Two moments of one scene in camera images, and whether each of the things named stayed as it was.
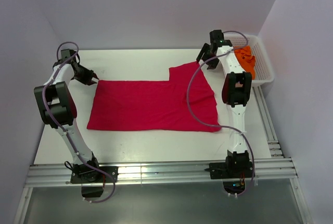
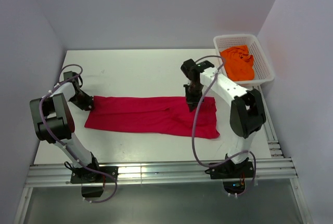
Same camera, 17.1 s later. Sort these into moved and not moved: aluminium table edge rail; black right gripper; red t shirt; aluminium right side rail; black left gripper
Moved: black left gripper; black right gripper; red t shirt
Not moved: aluminium table edge rail; aluminium right side rail
